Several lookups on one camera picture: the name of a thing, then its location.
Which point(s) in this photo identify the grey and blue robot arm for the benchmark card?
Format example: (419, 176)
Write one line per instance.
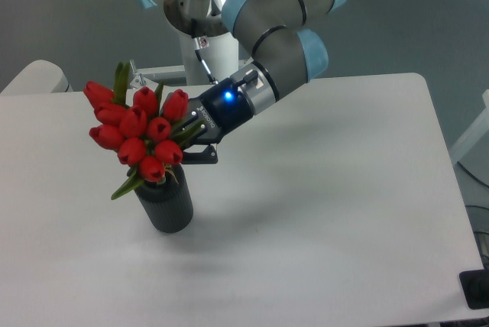
(284, 55)

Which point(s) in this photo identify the white pedestal base frame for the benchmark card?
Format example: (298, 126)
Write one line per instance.
(168, 73)

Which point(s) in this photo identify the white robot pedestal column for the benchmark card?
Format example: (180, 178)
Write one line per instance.
(206, 45)

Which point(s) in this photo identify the white rounded chair back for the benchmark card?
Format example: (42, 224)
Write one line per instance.
(38, 77)

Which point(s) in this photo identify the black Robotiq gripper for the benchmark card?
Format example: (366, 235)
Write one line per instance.
(213, 114)

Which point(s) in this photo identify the red tulip bouquet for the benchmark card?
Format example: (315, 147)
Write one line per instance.
(148, 136)

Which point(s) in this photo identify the black box at table edge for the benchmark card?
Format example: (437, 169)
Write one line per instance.
(475, 288)

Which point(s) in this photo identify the dark grey ribbed vase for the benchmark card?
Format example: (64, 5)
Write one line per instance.
(168, 205)

